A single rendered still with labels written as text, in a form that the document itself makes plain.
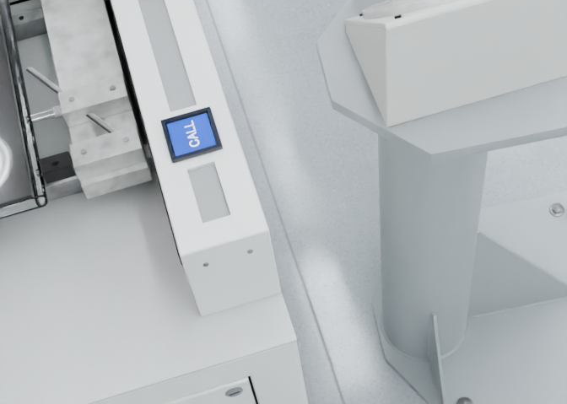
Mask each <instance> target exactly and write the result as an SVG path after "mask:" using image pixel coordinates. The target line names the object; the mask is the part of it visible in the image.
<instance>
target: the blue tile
mask: <svg viewBox="0 0 567 404"><path fill-rule="evenodd" d="M166 126H167V129H168V132H169V135H170V140H171V143H172V147H173V149H174V153H175V156H178V155H182V154H187V153H190V152H193V151H196V150H199V149H202V148H207V147H210V146H213V145H216V144H217V143H216V140H215V137H214V134H213V129H212V127H211V124H210V120H209V118H208V113H204V114H201V115H198V116H193V117H189V118H186V119H183V120H180V121H175V122H171V123H169V124H167V125H166Z"/></svg>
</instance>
